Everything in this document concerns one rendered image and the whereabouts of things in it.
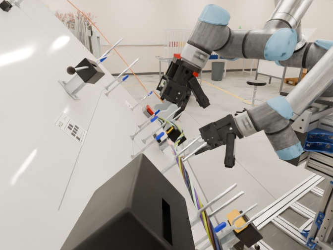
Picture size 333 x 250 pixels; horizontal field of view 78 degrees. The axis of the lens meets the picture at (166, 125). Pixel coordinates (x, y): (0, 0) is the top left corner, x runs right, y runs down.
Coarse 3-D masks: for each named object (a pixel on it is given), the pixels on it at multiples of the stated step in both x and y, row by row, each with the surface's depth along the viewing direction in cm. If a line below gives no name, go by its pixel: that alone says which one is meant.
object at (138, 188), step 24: (144, 168) 13; (96, 192) 14; (120, 192) 10; (144, 192) 10; (168, 192) 13; (96, 216) 10; (120, 216) 8; (144, 216) 9; (168, 216) 11; (72, 240) 10; (96, 240) 9; (120, 240) 9; (144, 240) 9; (168, 240) 10; (192, 240) 11
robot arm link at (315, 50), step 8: (320, 40) 88; (328, 40) 89; (312, 48) 91; (320, 48) 88; (328, 48) 86; (304, 56) 93; (312, 56) 90; (320, 56) 88; (304, 64) 94; (312, 64) 92
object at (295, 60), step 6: (276, 0) 80; (276, 6) 82; (300, 24) 86; (300, 30) 88; (300, 36) 90; (300, 42) 91; (306, 42) 93; (294, 48) 92; (300, 48) 92; (294, 54) 94; (300, 54) 94; (288, 60) 98; (294, 60) 96; (300, 60) 94; (288, 66) 102; (294, 66) 99; (300, 66) 97
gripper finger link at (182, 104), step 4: (184, 100) 59; (188, 100) 59; (180, 104) 60; (184, 104) 59; (180, 108) 59; (184, 108) 60; (176, 112) 61; (180, 112) 60; (176, 116) 61; (176, 120) 62
